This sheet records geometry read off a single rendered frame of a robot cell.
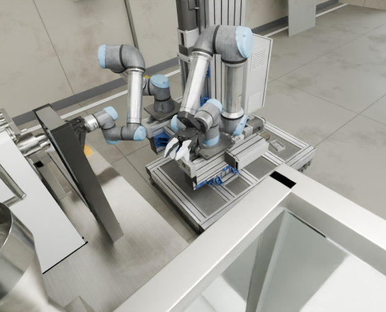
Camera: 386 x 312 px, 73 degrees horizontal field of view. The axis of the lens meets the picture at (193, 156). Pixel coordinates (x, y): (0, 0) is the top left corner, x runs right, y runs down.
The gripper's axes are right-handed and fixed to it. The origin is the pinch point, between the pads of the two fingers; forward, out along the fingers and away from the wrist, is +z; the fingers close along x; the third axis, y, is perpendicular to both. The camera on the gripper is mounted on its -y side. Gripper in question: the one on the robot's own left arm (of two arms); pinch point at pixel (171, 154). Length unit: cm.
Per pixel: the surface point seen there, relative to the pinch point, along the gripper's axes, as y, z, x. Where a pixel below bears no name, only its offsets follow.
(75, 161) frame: -11.9, 21.4, 15.9
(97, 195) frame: 4.1, 20.4, 17.7
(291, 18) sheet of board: 89, -484, 56
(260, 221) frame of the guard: -31, 37, -41
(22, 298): -17, 52, -10
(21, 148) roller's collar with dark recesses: -15.9, 24.5, 33.0
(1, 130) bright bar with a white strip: -24.7, 27.3, 28.4
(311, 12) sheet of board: 94, -539, 29
